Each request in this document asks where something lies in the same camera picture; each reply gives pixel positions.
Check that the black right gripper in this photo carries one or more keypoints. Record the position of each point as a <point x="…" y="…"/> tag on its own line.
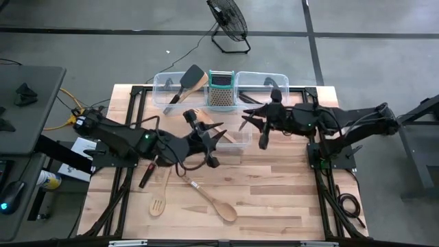
<point x="279" y="118"/>

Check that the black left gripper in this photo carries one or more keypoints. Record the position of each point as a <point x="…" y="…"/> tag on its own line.
<point x="195" y="145"/>

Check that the wooden spork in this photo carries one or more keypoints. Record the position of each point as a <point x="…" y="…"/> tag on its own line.
<point x="204" y="115"/>

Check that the long dark kitchen knife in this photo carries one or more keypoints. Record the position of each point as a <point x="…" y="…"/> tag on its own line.
<point x="248" y="98"/>

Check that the black spatula with metal neck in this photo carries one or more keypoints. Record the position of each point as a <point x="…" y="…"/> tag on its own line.
<point x="192" y="77"/>

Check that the large wooden spoon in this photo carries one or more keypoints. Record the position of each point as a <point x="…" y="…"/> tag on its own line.
<point x="224" y="210"/>

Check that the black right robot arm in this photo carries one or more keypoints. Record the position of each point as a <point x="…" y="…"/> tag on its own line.
<point x="360" y="118"/>

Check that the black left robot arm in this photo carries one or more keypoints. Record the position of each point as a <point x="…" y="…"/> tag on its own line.
<point x="120" y="137"/>

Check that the clear plastic bin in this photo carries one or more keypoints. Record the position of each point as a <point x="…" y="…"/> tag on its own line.
<point x="245" y="118"/>
<point x="161" y="97"/>
<point x="250" y="80"/>

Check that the teal metal box grater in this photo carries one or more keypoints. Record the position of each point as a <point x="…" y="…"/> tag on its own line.
<point x="221" y="96"/>

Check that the small black curved piece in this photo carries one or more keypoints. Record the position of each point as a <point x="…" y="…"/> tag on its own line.
<point x="271" y="81"/>

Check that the wooden slotted spatula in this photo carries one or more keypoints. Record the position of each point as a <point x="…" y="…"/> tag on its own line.
<point x="157" y="206"/>

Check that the black floor fan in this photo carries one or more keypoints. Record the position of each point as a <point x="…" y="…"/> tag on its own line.
<point x="228" y="19"/>

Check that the white paper sheet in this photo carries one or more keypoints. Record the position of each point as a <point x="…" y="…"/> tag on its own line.
<point x="79" y="145"/>

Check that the dark metal stand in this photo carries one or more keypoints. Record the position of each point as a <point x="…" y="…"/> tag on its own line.
<point x="416" y="154"/>

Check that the yellow and white can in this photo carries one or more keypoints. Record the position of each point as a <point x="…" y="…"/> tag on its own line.
<point x="49" y="180"/>

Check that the grey side table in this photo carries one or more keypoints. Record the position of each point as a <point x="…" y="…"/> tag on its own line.
<point x="31" y="113"/>

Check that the small black object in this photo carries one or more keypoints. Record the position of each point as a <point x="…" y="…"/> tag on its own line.
<point x="5" y="123"/>
<point x="24" y="95"/>

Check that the black computer mouse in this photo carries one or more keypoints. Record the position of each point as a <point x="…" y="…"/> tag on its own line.
<point x="12" y="193"/>

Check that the grey desk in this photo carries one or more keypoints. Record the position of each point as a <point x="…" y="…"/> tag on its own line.
<point x="20" y="226"/>

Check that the black aluminium rig frame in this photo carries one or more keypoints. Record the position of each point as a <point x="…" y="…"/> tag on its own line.
<point x="310" y="92"/>

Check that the silver bracket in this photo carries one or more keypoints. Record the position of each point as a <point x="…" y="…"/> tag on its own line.
<point x="128" y="243"/>
<point x="319" y="244"/>

